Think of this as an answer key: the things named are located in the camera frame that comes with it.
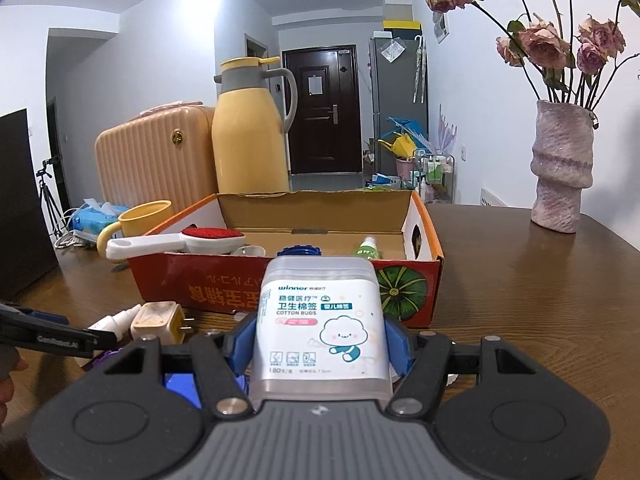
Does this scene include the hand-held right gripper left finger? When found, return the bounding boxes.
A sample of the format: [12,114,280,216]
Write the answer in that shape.
[92,316,258,418]

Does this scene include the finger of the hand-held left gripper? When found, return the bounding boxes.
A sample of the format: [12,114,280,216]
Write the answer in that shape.
[0,302,69,326]
[0,321,118,359]

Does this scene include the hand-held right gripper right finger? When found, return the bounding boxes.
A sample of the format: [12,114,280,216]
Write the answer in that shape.
[385,317,551,418]

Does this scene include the purple ridged lid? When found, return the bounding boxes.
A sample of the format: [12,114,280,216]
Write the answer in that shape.
[92,347,124,368]

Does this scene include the small white bottle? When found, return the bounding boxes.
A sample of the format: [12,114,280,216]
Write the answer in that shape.
[87,305,143,333]

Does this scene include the blue lid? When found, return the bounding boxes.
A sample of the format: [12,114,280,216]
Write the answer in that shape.
[165,372,202,402]

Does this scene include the orange cardboard box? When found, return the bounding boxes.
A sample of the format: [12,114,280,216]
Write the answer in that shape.
[127,191,445,328]

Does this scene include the clear cotton swab box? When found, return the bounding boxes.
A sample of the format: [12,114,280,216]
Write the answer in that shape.
[248,256,396,401]

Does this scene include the beige power adapter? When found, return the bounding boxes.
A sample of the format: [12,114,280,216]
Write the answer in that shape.
[131,301,195,343]

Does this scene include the green spray bottle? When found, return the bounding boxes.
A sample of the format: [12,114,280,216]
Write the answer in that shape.
[355,236,382,261]

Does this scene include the red and white lint brush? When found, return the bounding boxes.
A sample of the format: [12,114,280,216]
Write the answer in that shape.
[106,226,247,261]

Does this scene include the person's left hand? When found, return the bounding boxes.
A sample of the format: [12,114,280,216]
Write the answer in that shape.
[0,347,29,406]

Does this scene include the blue tissue pack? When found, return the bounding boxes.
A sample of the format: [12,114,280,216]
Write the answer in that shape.
[70,199,132,247]

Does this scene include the black tripod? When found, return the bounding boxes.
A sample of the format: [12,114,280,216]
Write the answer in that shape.
[35,157,69,241]

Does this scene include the yellow mug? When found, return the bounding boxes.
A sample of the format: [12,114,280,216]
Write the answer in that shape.
[97,200,173,257]

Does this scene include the pink ribbed suitcase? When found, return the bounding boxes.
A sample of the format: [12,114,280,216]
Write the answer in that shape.
[95,102,217,211]

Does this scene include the yellow watering can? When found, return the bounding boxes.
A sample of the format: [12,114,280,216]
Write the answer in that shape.
[378,132,416,158]

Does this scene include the yellow thermos jug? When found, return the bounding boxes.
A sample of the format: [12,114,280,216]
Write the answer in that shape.
[211,56,298,195]

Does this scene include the blue plastic rack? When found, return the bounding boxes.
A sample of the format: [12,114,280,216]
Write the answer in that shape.
[385,116,426,141]

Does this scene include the dark entrance door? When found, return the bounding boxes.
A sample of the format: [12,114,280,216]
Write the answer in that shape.
[281,45,362,176]

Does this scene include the pink textured vase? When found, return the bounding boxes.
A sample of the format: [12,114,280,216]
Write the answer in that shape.
[530,100,599,234]

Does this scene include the grey refrigerator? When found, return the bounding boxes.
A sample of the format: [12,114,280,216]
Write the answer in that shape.
[369,30,428,181]

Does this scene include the hanging folded umbrella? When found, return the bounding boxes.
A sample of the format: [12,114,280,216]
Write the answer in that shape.
[412,35,427,103]

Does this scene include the grey interior door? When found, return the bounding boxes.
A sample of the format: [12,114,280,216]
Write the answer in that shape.
[245,34,268,61]

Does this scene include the dried pink roses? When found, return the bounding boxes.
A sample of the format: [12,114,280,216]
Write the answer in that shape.
[420,0,640,111]

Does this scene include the white cables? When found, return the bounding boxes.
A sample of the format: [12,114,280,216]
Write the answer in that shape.
[54,230,87,252]

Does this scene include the wire rack with bottles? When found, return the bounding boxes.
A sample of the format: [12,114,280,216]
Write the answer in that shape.
[412,152,453,204]

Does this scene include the purple flower wall sticker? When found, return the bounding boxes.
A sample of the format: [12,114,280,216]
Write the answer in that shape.
[435,105,458,156]

